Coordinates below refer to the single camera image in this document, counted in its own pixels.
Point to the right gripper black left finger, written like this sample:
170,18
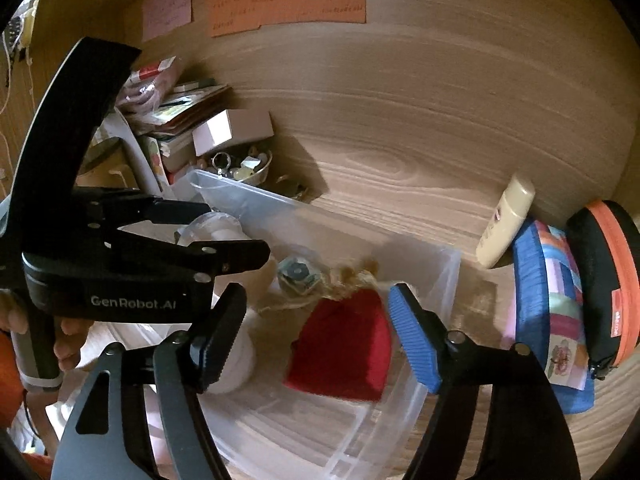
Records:
107,435

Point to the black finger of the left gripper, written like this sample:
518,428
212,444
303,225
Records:
212,257
109,209

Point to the white round plastic tub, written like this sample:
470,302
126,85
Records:
241,360

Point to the red velvet pouch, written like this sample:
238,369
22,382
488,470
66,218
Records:
344,349

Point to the person left hand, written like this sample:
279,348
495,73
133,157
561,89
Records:
71,335

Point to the fruit print carton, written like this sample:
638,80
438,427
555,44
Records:
152,153

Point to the small square glass jar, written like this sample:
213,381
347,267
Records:
298,276

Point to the small bowl of trinkets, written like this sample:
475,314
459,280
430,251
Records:
247,164

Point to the stack of booklets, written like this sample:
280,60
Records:
171,124

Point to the blue patchwork pouch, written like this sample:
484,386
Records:
546,313

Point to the small pink white box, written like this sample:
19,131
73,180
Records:
230,128

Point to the clear plastic storage bin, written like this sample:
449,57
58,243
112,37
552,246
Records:
269,431

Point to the pink sticky note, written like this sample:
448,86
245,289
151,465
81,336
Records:
162,16

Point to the black orange zip case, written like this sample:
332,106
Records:
604,242

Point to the cream lotion bottle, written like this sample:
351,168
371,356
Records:
506,220

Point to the orange sticky note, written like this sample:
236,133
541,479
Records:
228,17

